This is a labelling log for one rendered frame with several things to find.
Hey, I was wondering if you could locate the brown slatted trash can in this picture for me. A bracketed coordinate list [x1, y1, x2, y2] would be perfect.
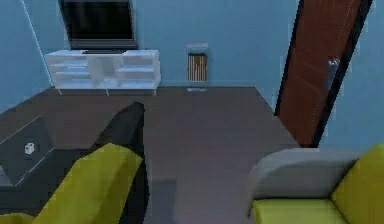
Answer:
[186, 43, 210, 92]

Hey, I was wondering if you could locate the white shelf unit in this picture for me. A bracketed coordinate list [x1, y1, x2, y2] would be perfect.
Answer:
[44, 49, 162, 97]

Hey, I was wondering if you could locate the yellow and black armchair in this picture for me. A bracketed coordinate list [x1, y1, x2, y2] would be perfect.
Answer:
[0, 101, 149, 224]

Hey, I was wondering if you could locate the black television set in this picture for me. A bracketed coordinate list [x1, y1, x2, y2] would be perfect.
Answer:
[58, 0, 139, 55]

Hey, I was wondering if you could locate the brown room door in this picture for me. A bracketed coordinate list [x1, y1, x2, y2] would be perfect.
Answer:
[273, 0, 374, 149]

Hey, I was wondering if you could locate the grey and yellow sofa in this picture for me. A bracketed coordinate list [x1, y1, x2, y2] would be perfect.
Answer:
[247, 143, 384, 224]

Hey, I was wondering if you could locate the dark glass coffee table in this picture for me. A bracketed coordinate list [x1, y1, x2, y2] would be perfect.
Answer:
[0, 114, 56, 191]

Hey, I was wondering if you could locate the silver door handle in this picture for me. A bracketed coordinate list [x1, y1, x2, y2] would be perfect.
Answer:
[325, 57, 340, 90]

